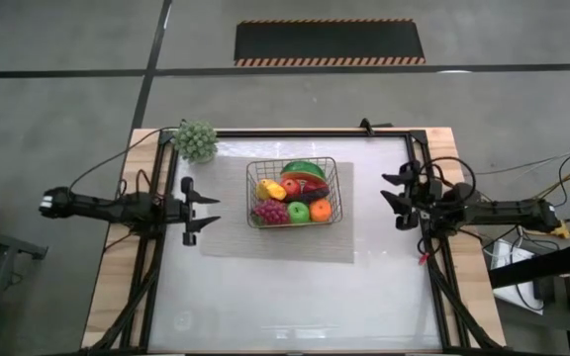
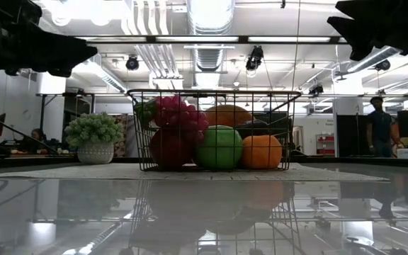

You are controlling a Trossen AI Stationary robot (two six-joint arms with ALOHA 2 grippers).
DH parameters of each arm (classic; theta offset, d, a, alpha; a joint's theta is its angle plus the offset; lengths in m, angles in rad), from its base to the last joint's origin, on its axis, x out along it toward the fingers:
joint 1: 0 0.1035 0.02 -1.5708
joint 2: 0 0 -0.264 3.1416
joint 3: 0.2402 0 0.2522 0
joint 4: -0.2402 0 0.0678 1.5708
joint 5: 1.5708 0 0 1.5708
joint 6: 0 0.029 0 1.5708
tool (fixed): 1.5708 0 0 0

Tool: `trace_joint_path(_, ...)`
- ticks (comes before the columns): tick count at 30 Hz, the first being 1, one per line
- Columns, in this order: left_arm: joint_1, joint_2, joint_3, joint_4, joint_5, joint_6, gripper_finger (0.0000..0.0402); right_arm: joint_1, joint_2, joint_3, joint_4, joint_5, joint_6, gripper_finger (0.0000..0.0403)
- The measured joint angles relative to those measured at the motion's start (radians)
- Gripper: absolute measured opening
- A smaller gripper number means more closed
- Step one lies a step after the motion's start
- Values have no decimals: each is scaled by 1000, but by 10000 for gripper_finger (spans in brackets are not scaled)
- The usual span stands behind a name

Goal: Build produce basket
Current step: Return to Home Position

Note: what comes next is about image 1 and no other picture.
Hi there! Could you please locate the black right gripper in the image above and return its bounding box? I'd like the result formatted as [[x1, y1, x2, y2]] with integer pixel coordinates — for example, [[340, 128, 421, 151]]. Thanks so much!
[[380, 158, 444, 232]]

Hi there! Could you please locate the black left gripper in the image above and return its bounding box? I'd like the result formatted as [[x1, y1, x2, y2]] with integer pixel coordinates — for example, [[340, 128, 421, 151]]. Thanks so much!
[[164, 176, 222, 247]]

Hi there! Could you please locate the yellow pear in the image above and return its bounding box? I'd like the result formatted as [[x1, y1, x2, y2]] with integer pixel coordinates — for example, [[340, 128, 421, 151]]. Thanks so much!
[[256, 178, 276, 202]]

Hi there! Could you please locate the silver wire basket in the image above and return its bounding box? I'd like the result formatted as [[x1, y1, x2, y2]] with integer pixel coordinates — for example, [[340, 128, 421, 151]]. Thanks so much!
[[244, 156, 344, 229]]

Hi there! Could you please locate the purple grape bunch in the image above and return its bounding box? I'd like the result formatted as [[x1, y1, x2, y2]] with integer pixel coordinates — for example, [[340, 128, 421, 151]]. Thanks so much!
[[249, 198, 291, 227]]

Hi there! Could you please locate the yellow lemon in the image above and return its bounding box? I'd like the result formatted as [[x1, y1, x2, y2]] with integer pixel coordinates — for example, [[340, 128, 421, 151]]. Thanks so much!
[[267, 181, 288, 202]]

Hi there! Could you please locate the orange fruit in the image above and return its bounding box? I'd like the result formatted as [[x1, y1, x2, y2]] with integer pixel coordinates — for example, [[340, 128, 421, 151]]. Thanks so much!
[[309, 198, 333, 223]]

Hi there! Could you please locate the red apple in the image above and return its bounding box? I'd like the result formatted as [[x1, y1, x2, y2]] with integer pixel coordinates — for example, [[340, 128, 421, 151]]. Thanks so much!
[[302, 178, 330, 195], [279, 177, 302, 199]]

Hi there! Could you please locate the green apple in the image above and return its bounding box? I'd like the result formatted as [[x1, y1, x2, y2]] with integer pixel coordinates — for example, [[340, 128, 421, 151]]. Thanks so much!
[[287, 201, 312, 225]]

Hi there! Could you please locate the watermelon slice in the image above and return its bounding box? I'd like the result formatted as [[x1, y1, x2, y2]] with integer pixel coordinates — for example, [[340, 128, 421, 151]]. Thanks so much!
[[279, 160, 328, 183]]

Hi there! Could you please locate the green grape bunch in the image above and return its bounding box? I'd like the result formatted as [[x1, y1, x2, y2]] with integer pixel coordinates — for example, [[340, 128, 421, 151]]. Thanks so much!
[[172, 121, 221, 164]]

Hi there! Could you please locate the black clamp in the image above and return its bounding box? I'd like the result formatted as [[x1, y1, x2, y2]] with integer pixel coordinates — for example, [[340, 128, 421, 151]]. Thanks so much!
[[358, 117, 394, 135]]

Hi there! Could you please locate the grey woven placemat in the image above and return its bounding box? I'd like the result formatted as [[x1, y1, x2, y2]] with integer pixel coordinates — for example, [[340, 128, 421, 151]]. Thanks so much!
[[199, 156, 356, 264]]

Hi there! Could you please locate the black hazard-striped floor mat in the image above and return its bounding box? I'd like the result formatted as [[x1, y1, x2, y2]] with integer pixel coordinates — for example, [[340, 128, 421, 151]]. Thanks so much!
[[234, 18, 427, 67]]

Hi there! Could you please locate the yellow power connector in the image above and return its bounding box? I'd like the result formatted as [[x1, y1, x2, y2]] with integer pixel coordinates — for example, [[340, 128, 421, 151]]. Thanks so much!
[[541, 221, 570, 241]]

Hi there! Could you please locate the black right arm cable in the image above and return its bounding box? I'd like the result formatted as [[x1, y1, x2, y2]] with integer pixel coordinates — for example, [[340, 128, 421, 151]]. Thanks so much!
[[416, 155, 478, 199]]

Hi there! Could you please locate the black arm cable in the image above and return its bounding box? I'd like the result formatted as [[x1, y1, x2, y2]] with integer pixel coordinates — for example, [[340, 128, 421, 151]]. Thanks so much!
[[416, 155, 478, 199], [116, 167, 165, 199]]

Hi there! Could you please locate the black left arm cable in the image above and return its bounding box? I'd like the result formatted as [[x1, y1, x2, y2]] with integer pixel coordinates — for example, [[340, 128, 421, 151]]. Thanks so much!
[[116, 167, 165, 199]]

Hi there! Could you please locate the black aluminium table frame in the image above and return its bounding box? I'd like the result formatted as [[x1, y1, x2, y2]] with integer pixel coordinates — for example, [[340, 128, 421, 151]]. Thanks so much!
[[81, 129, 504, 355]]

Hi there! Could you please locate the thin black cable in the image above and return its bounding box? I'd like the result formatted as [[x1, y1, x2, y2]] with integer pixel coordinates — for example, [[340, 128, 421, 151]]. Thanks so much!
[[68, 126, 183, 193]]

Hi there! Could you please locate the grey cable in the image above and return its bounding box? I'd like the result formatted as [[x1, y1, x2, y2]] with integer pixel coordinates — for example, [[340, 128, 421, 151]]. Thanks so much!
[[477, 150, 570, 175]]

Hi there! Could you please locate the yellow cable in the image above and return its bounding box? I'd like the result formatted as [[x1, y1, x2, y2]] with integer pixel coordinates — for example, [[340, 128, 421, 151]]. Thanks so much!
[[531, 167, 570, 204]]

